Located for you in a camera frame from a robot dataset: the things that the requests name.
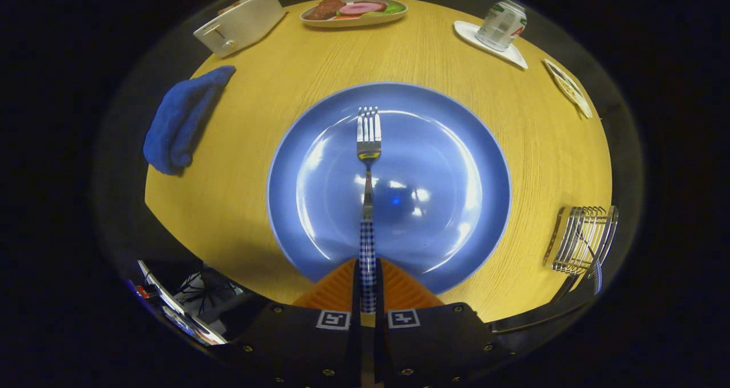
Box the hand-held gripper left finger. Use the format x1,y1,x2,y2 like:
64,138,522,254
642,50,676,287
225,257,366,388

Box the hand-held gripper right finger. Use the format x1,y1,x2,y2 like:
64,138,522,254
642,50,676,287
374,257,517,388

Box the fork with blue checkered handle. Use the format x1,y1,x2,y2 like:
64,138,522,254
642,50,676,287
356,106,383,314

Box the spoon with blue checkered handle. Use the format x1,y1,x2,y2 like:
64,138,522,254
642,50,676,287
587,260,605,297

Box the blue round plate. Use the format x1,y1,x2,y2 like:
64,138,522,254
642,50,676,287
266,82,512,296

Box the blue cloth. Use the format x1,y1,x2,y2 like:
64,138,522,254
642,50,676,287
143,64,237,176

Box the oval plate of food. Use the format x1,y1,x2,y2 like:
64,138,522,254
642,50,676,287
299,0,409,28

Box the white square coaster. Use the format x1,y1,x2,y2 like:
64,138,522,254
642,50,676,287
453,21,529,70

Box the white divided snack tray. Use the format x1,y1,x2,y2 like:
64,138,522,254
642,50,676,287
543,58,594,119

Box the pink ham slice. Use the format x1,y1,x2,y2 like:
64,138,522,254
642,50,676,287
338,1,388,17

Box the brown meat piece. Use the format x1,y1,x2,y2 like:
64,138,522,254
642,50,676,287
305,0,346,21

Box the white toaster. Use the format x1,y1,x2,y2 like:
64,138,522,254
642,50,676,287
193,0,287,58

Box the white green drink bottle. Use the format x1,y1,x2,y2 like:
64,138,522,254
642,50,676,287
476,0,528,52

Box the brown toast slice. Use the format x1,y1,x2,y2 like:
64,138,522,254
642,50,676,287
217,0,261,15

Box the tangled black cables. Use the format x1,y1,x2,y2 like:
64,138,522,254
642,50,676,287
174,268,246,320

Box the metal wire basket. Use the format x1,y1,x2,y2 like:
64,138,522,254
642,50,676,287
542,205,619,277

